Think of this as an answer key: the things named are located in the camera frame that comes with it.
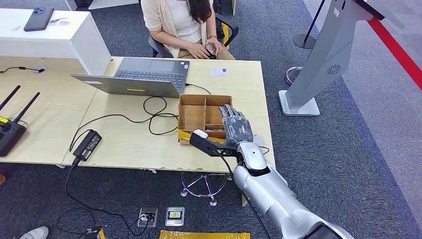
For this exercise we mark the person's left hand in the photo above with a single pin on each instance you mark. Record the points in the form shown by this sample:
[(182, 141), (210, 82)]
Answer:
[(215, 42)]

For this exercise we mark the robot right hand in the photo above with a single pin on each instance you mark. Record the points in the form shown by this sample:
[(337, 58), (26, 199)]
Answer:
[(237, 127)]

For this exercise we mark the person's right hand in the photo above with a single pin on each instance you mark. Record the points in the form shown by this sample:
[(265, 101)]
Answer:
[(197, 52)]

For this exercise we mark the clear cup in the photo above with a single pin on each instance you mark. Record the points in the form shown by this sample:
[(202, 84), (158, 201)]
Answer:
[(211, 50)]

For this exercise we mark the white ID card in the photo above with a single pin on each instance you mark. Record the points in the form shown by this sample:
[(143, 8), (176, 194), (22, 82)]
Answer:
[(219, 72)]

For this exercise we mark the person's right forearm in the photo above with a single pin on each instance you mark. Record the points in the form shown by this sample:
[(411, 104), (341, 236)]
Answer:
[(168, 41)]

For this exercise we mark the person's left forearm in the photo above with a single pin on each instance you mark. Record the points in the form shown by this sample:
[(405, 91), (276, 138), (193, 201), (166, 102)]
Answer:
[(212, 29)]

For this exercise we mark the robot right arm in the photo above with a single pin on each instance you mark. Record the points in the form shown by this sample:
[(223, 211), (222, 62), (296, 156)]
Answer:
[(270, 194)]

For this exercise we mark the white card reader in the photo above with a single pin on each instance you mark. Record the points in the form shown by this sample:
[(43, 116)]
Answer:
[(258, 140)]

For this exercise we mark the person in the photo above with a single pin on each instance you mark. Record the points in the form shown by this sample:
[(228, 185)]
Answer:
[(181, 19)]

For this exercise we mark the yellow panel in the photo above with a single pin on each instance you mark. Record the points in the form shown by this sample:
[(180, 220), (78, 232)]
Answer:
[(226, 36)]

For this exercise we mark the black office chair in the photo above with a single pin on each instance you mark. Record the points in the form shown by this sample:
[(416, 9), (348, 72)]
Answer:
[(230, 28)]

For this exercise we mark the cardboard divider box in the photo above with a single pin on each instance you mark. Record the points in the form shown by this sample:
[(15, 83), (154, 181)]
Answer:
[(192, 117)]

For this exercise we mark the grey laptop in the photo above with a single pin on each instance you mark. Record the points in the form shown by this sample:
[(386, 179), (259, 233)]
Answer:
[(150, 74)]

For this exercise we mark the chrome stool base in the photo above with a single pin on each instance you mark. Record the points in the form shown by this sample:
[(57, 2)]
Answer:
[(206, 186)]

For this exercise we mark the white cabinet base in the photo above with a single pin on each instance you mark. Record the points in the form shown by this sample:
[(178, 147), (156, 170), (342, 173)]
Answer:
[(108, 3)]

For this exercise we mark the floor socket box with label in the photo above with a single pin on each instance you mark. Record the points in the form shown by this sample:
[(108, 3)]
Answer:
[(175, 216)]

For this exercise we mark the yellow taped cardboard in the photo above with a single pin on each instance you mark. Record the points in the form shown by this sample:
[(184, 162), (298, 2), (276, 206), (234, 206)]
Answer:
[(204, 235)]

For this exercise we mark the grey kiosk stand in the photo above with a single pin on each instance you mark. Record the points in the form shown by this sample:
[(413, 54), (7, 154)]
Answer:
[(331, 49)]

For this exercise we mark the open floor socket box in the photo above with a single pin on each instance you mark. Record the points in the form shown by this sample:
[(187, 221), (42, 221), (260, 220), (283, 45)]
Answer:
[(148, 217)]

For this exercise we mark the white reception counter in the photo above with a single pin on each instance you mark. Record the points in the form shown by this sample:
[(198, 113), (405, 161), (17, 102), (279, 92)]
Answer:
[(67, 41)]

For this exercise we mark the black laptop power adapter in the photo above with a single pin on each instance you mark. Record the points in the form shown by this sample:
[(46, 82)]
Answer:
[(87, 145)]

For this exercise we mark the dark smartphone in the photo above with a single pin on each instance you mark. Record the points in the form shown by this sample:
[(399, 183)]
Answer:
[(38, 19)]

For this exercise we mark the plug with yellow tape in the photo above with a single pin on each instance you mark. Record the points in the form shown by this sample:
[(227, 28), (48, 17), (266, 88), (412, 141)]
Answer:
[(99, 233)]

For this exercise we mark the red barrier belt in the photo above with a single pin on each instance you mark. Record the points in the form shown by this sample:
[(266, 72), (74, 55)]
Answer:
[(397, 51)]

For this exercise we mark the black router with antennas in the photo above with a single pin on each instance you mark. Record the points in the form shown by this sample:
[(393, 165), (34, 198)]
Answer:
[(9, 132)]

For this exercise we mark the white shoe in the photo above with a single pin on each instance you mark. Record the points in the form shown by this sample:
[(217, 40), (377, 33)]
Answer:
[(34, 233)]

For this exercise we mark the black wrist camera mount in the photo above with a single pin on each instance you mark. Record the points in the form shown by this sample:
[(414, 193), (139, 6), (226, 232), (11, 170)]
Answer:
[(207, 146)]

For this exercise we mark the black stanchion post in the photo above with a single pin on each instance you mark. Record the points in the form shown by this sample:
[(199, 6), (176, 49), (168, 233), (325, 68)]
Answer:
[(304, 41)]

